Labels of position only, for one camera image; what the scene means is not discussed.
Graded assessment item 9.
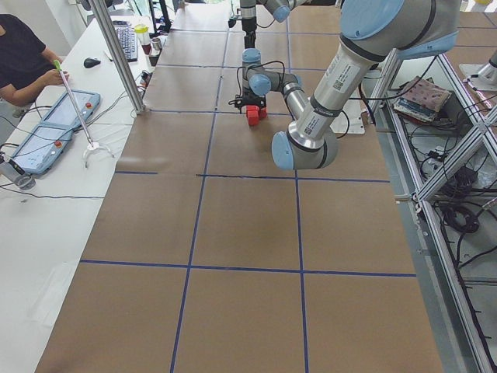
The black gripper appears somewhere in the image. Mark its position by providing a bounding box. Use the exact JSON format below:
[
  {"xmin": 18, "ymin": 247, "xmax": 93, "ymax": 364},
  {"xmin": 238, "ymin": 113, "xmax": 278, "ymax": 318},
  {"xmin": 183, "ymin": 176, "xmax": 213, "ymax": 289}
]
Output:
[
  {"xmin": 242, "ymin": 17, "xmax": 257, "ymax": 49},
  {"xmin": 242, "ymin": 91, "xmax": 266, "ymax": 106}
]

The red block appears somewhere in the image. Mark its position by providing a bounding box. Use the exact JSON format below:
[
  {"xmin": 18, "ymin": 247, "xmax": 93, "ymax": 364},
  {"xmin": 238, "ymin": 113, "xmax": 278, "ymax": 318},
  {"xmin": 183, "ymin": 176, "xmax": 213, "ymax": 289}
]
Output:
[
  {"xmin": 258, "ymin": 107, "xmax": 267, "ymax": 120},
  {"xmin": 246, "ymin": 110, "xmax": 259, "ymax": 127},
  {"xmin": 245, "ymin": 105, "xmax": 259, "ymax": 117}
]

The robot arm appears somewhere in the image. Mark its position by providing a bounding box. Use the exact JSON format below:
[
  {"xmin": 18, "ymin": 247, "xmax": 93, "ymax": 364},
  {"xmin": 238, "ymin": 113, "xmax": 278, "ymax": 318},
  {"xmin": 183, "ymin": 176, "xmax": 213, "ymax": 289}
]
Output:
[
  {"xmin": 229, "ymin": 0, "xmax": 309, "ymax": 49},
  {"xmin": 242, "ymin": 1, "xmax": 461, "ymax": 170}
]

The second robot base beyond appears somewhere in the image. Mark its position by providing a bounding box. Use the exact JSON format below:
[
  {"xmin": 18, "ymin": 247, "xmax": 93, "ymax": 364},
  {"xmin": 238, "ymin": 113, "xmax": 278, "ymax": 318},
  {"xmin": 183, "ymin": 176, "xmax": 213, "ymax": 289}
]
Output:
[{"xmin": 459, "ymin": 52, "xmax": 496, "ymax": 92}]

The metal cup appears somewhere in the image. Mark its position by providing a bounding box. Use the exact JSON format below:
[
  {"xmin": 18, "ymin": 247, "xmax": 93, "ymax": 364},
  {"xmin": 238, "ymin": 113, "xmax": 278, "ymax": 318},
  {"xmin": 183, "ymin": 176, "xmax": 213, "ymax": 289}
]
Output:
[{"xmin": 151, "ymin": 37, "xmax": 162, "ymax": 52}]

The yellow lid bottle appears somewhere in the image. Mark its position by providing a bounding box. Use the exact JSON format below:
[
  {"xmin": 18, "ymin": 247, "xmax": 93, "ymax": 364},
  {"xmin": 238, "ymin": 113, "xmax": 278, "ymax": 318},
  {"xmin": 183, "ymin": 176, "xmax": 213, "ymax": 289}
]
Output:
[{"xmin": 134, "ymin": 23, "xmax": 151, "ymax": 55}]

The black keyboard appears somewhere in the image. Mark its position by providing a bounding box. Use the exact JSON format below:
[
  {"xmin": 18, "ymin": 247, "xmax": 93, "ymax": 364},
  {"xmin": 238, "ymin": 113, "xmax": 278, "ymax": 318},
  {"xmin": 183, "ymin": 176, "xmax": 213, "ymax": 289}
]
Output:
[{"xmin": 115, "ymin": 26, "xmax": 138, "ymax": 62}]

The black computer mouse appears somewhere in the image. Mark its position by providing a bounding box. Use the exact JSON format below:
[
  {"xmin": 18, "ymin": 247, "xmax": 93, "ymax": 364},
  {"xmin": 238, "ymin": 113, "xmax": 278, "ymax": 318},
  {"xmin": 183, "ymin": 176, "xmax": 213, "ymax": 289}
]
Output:
[{"xmin": 83, "ymin": 58, "xmax": 101, "ymax": 68}]

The pink reacher grabber tool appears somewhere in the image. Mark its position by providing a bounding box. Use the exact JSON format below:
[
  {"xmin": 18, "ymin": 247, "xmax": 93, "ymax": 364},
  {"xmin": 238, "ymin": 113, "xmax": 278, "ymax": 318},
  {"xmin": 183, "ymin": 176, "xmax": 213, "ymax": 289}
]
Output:
[{"xmin": 53, "ymin": 60, "xmax": 114, "ymax": 168}]

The stack of patterned cloths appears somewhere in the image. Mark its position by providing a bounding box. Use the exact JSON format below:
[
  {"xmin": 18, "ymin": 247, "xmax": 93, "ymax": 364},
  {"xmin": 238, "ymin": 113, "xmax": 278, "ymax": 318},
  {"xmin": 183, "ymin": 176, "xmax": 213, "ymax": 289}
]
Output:
[{"xmin": 393, "ymin": 76, "xmax": 452, "ymax": 123}]

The teach pendant far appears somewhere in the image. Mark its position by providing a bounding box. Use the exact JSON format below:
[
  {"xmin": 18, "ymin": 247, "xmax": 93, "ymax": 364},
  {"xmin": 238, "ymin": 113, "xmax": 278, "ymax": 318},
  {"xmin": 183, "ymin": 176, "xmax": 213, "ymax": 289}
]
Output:
[{"xmin": 40, "ymin": 90, "xmax": 101, "ymax": 129}]

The teach pendant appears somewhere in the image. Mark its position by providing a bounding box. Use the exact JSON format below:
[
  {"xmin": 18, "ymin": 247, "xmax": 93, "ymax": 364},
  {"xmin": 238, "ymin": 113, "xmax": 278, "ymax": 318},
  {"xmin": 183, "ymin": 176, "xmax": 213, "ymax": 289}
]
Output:
[
  {"xmin": 12, "ymin": 124, "xmax": 73, "ymax": 175},
  {"xmin": 40, "ymin": 90, "xmax": 101, "ymax": 129}
]

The teach pendant near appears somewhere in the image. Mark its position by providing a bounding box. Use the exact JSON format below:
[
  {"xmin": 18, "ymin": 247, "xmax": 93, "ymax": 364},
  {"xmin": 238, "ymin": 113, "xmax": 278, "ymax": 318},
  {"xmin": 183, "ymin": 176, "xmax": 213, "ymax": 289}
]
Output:
[{"xmin": 12, "ymin": 124, "xmax": 73, "ymax": 175}]

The seated person black shirt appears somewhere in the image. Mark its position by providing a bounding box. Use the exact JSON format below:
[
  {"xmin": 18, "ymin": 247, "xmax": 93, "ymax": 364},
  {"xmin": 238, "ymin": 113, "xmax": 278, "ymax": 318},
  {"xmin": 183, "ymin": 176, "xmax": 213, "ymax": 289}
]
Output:
[{"xmin": 1, "ymin": 14, "xmax": 63, "ymax": 106}]

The white pedestal mount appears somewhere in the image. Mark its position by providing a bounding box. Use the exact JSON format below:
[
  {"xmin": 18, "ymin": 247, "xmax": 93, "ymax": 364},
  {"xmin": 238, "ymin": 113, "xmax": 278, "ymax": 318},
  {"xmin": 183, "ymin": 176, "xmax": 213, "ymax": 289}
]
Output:
[{"xmin": 331, "ymin": 92, "xmax": 367, "ymax": 135}]

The aluminium frame post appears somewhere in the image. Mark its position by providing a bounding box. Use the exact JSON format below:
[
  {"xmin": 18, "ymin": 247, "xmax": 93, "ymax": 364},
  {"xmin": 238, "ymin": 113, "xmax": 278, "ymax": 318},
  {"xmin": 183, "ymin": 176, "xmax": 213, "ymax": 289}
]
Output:
[{"xmin": 89, "ymin": 0, "xmax": 145, "ymax": 114}]

